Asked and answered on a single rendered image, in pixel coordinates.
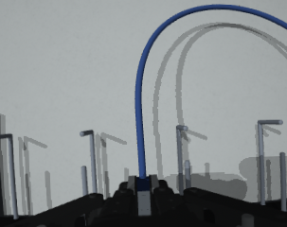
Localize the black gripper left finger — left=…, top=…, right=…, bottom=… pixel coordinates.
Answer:
left=4, top=176, right=138, bottom=227

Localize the blue patch cord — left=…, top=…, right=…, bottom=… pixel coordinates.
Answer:
left=135, top=5, right=287, bottom=179

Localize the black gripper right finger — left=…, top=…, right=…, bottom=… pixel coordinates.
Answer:
left=149, top=174, right=287, bottom=227

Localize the dark grey patch panel rack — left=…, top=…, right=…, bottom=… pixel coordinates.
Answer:
left=0, top=120, right=287, bottom=227

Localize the network cable plug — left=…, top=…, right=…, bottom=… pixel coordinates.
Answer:
left=136, top=176, right=151, bottom=216

